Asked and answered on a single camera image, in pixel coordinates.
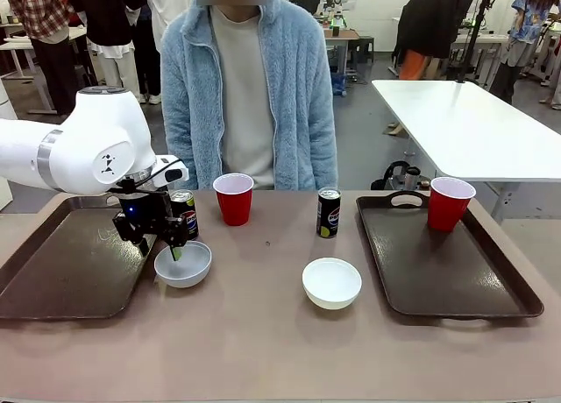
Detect bystander in white shirt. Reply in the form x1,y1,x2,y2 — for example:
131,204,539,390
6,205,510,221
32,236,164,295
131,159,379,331
142,0,198,106

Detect person in blue fleece jacket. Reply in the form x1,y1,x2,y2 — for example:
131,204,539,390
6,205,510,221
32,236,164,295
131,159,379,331
160,0,339,192

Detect bystander black jacket orange trousers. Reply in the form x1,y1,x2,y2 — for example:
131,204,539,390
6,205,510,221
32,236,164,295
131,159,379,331
391,0,481,81

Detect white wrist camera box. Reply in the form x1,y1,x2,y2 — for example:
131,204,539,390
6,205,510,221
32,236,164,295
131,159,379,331
148,155,190,189

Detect bystander in blue patterned shirt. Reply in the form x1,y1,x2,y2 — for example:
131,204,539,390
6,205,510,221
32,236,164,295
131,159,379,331
487,0,557,107

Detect black stool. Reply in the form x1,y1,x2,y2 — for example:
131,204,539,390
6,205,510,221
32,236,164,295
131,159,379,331
348,34,376,65

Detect white background desk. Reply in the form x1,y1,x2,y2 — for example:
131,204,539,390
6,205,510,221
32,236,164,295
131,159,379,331
0,24,91,116

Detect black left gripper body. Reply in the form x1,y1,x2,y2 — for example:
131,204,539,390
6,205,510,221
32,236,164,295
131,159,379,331
114,178,173,237

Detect white plastic bowl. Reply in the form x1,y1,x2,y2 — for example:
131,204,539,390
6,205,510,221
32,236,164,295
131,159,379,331
153,240,214,290
302,257,364,310

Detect red plastic cup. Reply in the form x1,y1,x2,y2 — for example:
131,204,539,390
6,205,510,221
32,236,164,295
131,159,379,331
212,173,255,227
427,176,478,233

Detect bystander in black top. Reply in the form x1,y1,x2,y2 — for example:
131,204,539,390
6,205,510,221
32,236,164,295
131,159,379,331
67,0,148,103

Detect person's left forearm blue sleeve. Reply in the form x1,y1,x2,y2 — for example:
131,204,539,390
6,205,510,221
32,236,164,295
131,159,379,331
304,109,339,191

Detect person's right forearm blue sleeve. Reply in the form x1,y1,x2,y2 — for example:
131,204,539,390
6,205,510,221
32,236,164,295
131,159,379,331
160,109,199,191

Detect black Pepsi can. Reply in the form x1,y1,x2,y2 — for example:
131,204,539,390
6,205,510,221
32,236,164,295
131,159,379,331
169,189,200,242
316,187,344,239

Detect white folding table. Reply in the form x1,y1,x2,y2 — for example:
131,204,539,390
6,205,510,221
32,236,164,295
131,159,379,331
371,79,561,223

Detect dark brown serving tray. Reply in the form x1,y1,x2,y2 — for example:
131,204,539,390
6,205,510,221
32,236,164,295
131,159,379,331
0,194,159,322
355,190,545,322

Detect black tripod pole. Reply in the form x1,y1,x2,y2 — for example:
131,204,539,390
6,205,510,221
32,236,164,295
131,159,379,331
455,0,493,85

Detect bystander in plaid shirt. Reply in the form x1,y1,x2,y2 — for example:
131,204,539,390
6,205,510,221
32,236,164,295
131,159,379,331
5,0,80,117

